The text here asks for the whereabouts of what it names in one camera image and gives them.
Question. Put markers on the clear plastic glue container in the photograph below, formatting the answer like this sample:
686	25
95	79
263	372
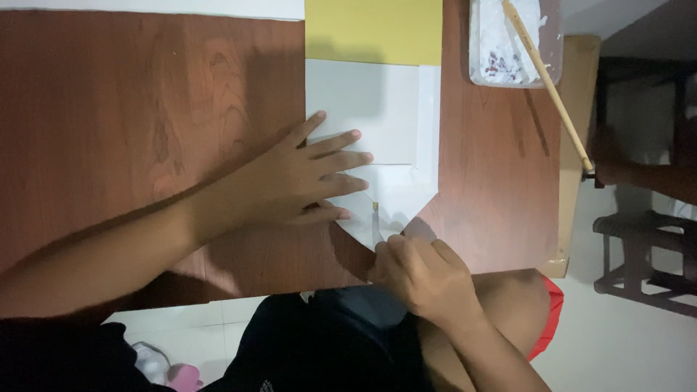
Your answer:
503	46

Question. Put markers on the person's left hand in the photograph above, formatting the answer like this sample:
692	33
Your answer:
272	188

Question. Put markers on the red cloth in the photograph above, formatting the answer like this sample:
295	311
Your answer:
551	321

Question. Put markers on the black shorts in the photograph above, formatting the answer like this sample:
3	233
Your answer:
337	343

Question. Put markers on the small thin brush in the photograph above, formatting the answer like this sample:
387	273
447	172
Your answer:
375	220

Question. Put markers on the person's bare leg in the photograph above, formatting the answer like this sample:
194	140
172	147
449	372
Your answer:
506	310

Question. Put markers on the person's right fingers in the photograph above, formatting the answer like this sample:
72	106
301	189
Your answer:
403	250

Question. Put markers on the yellow paper sheet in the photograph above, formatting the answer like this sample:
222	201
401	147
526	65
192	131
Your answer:
373	31

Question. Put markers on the person's right hand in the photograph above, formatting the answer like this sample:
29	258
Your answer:
424	283

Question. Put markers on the dark wooden stool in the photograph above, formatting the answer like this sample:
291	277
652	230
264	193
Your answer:
642	256

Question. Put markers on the pink object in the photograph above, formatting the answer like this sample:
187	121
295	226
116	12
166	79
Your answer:
184	377

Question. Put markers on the white crumpled object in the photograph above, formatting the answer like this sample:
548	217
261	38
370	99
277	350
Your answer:
148	362

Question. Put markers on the white paper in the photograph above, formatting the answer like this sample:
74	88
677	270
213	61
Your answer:
375	120

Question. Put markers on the dark table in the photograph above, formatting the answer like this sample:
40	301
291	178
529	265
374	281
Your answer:
648	60

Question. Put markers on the black shirt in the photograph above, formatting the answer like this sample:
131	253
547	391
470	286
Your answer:
60	359

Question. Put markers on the long wooden brush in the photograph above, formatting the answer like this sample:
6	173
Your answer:
550	79

